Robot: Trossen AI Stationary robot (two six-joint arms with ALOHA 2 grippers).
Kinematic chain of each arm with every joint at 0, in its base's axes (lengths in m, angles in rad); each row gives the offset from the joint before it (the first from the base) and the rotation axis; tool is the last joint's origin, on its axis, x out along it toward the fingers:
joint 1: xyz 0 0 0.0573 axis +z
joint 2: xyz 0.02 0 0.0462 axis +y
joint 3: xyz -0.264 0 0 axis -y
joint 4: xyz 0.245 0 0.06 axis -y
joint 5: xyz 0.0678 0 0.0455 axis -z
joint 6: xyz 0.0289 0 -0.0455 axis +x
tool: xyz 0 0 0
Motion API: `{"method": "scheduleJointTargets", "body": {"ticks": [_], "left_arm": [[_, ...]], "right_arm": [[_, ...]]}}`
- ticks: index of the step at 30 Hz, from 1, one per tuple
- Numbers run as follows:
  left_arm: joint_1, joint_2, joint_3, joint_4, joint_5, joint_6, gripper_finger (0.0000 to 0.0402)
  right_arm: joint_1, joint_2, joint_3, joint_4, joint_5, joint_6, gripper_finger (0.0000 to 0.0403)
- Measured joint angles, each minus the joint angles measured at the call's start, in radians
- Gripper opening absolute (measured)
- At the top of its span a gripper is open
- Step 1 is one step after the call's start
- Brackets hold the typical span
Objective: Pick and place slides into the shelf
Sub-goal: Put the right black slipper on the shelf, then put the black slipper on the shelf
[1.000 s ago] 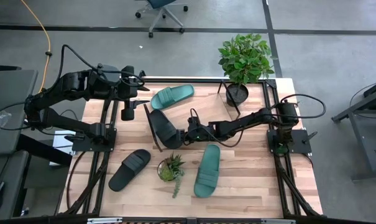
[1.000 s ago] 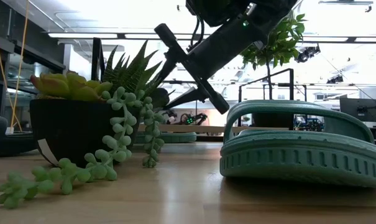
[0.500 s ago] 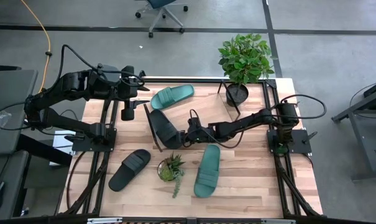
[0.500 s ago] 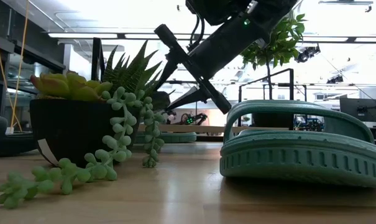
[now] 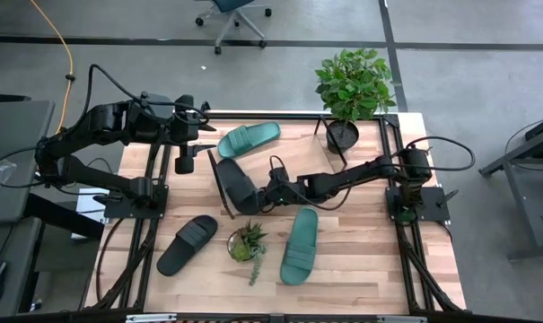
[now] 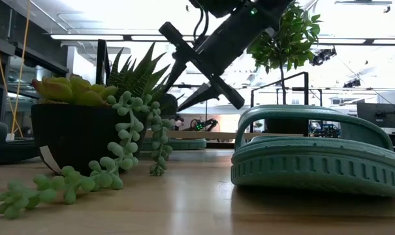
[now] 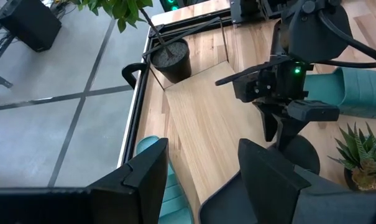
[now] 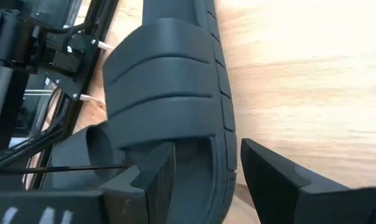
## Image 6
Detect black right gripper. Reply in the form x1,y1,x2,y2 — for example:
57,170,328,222
158,21,274,112

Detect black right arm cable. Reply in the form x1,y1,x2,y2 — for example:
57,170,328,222
193,8,211,45

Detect long ceiling light strip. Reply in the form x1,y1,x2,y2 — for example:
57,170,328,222
49,33,198,42
314,38,395,46

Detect teal rubber slide sandal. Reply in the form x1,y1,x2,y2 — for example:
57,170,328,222
230,104,395,199
141,138,208,151

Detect dark computer monitor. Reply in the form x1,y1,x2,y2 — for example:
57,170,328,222
356,102,395,129

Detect small tree in black pot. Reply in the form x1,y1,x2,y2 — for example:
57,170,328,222
247,1,323,135

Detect artificial succulents in black pot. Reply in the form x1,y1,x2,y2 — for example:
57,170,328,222
0,41,185,220

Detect black aluminium table frame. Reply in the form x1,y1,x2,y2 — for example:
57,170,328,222
205,140,237,149

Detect black framed glass partition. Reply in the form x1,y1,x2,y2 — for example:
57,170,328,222
0,0,70,138

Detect black ceiling spotlight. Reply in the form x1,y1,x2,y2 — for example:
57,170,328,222
343,78,362,89
310,47,338,67

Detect distant robot with green lights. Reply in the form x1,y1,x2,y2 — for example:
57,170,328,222
187,117,219,133

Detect yellow cable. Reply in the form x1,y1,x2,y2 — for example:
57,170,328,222
0,0,32,142

